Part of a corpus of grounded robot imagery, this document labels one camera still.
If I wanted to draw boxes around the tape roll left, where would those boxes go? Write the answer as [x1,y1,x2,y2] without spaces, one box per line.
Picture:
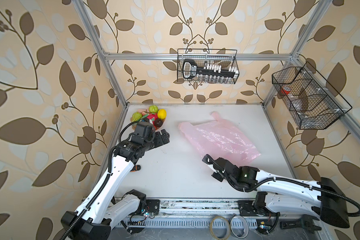
[209,216,231,240]

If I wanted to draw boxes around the black socket tool set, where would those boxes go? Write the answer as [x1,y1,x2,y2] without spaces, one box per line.
[180,59,240,80]

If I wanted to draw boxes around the green fruit left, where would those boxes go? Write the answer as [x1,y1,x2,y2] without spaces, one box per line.
[131,112,143,122]

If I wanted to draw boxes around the yellow lemon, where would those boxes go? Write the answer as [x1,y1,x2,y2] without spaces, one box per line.
[157,109,167,120]

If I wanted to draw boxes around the dark purple fruit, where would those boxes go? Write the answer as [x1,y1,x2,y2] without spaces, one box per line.
[154,118,164,128]

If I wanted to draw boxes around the black wire basket centre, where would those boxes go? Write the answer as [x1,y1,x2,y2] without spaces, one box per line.
[177,48,240,85]

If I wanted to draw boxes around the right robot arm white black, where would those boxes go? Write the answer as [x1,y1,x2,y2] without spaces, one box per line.
[203,155,360,229]

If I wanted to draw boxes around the red dragon fruit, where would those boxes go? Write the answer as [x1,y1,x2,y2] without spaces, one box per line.
[142,113,158,122]

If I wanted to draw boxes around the green wrinkled fruit back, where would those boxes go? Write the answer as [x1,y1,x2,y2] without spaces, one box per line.
[149,105,159,114]

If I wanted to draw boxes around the pink fruit plate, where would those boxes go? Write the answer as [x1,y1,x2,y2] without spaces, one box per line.
[130,109,165,131]

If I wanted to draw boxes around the orange black screwdriver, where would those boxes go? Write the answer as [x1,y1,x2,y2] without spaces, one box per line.
[130,165,142,172]

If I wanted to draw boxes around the pink plastic bag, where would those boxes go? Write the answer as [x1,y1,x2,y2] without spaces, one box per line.
[178,112,261,166]

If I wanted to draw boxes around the black wire basket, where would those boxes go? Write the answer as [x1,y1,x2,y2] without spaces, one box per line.
[272,62,352,130]
[177,48,240,85]

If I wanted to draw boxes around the red capped plastic bottle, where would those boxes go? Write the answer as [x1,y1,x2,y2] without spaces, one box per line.
[280,86,296,101]

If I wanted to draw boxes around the tape roll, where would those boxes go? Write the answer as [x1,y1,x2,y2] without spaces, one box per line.
[209,216,231,240]
[230,216,250,239]

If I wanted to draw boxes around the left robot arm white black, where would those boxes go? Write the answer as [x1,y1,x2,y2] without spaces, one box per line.
[61,122,170,240]

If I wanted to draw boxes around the black wire basket right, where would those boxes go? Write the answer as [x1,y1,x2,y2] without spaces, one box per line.
[272,62,352,130]

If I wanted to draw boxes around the black adjustable wrench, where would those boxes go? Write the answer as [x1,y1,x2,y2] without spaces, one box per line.
[280,215,322,234]

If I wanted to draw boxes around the tape roll right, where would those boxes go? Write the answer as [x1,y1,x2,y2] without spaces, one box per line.
[230,216,250,239]

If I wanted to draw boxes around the aluminium frame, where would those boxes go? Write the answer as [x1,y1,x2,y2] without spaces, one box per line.
[71,0,360,145]

